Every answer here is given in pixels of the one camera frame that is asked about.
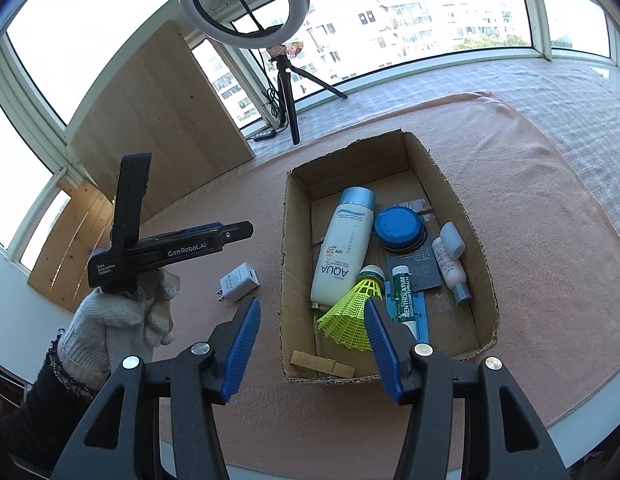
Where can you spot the white charger plug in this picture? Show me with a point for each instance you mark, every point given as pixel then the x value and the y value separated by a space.
pixel 239 282

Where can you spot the checked white cloth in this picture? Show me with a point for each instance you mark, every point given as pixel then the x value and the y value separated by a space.
pixel 540 90

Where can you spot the black tripod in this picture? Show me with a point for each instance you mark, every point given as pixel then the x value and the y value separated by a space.
pixel 290 110

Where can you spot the blue round lid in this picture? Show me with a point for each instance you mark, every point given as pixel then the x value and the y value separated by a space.
pixel 397 225

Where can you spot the white sunscreen bottle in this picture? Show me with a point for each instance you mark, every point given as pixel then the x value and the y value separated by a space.
pixel 340 250

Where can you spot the person's left hand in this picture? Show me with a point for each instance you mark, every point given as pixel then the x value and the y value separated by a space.
pixel 104 330

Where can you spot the yellow shuttlecock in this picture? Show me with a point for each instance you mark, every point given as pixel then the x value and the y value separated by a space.
pixel 350 317

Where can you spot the pine plank board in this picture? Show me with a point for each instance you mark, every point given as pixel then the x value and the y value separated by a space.
pixel 69 240

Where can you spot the cardboard box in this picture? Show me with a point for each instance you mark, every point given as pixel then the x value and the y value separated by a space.
pixel 450 330

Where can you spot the large wooden board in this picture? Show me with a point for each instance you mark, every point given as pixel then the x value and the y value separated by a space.
pixel 164 125

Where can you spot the green lip balm stick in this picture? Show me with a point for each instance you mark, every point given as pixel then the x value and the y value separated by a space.
pixel 404 300

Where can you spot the small white tube bottle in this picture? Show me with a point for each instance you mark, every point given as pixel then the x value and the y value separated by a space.
pixel 451 272

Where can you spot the blue phone stand plate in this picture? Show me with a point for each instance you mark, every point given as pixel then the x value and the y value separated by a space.
pixel 422 316

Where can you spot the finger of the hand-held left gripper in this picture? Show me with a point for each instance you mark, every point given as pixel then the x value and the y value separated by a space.
pixel 234 236
pixel 202 228

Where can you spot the black card package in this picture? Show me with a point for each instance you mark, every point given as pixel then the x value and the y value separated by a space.
pixel 425 270

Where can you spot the pink crumpled tape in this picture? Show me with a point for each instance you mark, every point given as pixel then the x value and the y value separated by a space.
pixel 290 50

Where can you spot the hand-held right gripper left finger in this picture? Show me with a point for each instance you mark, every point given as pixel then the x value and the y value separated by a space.
pixel 239 345

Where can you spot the white window frame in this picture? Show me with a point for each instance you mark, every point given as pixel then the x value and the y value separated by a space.
pixel 532 10

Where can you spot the small white cap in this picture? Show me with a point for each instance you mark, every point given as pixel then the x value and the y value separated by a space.
pixel 452 242

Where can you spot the person's left forearm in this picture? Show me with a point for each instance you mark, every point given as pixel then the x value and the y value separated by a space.
pixel 44 410

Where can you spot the wooden clothespin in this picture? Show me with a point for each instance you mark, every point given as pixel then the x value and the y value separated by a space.
pixel 320 364

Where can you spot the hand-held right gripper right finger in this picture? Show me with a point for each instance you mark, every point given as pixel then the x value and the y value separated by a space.
pixel 385 350

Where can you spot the black power strip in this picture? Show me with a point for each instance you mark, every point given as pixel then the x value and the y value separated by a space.
pixel 265 135

